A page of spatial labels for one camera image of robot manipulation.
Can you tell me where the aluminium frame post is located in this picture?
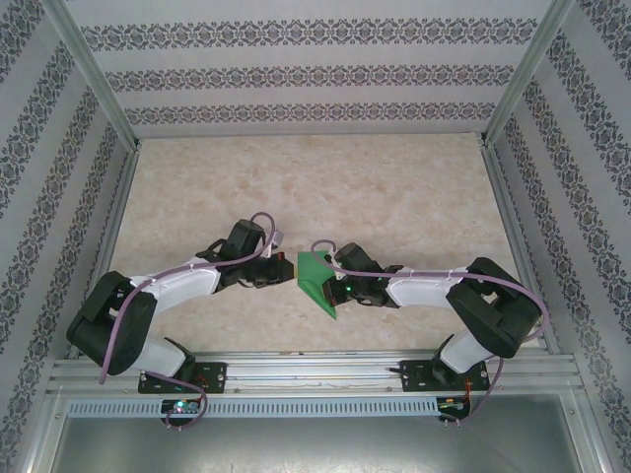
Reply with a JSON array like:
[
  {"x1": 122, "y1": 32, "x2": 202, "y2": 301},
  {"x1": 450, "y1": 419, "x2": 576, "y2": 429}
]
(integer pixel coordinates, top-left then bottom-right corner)
[
  {"x1": 478, "y1": 0, "x2": 579, "y2": 149},
  {"x1": 42, "y1": 0, "x2": 144, "y2": 152}
]

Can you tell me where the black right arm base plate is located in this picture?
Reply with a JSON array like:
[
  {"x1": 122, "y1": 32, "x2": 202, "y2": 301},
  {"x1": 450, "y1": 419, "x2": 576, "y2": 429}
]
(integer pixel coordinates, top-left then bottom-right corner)
[{"x1": 399, "y1": 359, "x2": 490, "y2": 394}]

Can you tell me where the slotted grey cable duct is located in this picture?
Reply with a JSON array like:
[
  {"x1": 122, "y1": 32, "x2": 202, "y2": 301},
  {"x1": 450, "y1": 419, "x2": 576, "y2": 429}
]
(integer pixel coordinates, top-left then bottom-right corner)
[{"x1": 66, "y1": 397, "x2": 440, "y2": 419}]

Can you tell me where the aluminium table side rail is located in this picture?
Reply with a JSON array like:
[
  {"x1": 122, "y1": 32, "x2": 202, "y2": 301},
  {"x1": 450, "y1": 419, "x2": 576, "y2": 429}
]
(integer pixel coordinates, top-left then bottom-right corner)
[
  {"x1": 480, "y1": 137, "x2": 562, "y2": 355},
  {"x1": 67, "y1": 140, "x2": 144, "y2": 360}
]

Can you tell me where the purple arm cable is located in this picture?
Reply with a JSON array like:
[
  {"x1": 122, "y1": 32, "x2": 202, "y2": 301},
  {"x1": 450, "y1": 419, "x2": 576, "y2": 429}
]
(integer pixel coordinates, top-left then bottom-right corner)
[
  {"x1": 98, "y1": 211, "x2": 277, "y2": 434},
  {"x1": 310, "y1": 239, "x2": 550, "y2": 425}
]

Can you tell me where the aluminium frame bar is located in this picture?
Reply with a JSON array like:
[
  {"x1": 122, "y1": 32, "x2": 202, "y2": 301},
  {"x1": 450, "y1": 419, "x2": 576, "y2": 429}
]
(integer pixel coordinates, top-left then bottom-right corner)
[
  {"x1": 12, "y1": 386, "x2": 68, "y2": 473},
  {"x1": 564, "y1": 391, "x2": 617, "y2": 473}
]

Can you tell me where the small circuit board with LEDs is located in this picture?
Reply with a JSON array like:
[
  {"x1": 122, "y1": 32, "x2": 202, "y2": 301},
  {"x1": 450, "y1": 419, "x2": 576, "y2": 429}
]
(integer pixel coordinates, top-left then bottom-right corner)
[
  {"x1": 437, "y1": 396, "x2": 472, "y2": 420},
  {"x1": 161, "y1": 397, "x2": 201, "y2": 420}
]

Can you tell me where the aluminium mounting rail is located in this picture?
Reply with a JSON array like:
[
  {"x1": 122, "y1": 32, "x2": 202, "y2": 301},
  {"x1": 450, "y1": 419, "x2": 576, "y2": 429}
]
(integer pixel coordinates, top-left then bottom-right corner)
[{"x1": 46, "y1": 349, "x2": 578, "y2": 395}]

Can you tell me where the green square paper sheet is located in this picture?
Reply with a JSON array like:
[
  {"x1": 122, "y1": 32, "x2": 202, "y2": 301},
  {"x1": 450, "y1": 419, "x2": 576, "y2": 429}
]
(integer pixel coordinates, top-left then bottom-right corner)
[{"x1": 294, "y1": 249, "x2": 341, "y2": 322}]

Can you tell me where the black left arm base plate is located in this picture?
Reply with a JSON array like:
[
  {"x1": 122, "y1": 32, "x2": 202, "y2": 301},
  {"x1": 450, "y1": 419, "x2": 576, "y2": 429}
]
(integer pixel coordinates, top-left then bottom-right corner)
[{"x1": 139, "y1": 362, "x2": 229, "y2": 395}]

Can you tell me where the grey metal sheet panel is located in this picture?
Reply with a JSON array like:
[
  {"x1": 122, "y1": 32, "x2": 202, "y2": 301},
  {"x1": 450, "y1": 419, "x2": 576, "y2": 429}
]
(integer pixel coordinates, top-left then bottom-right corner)
[{"x1": 48, "y1": 418, "x2": 600, "y2": 473}]

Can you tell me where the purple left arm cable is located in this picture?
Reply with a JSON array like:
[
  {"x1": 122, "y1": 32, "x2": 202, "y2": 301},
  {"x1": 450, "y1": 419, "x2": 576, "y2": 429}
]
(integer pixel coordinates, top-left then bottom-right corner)
[{"x1": 98, "y1": 211, "x2": 277, "y2": 434}]

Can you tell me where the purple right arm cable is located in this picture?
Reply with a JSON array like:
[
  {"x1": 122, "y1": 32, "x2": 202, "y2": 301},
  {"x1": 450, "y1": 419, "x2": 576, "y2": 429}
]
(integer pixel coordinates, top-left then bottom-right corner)
[{"x1": 310, "y1": 239, "x2": 550, "y2": 425}]

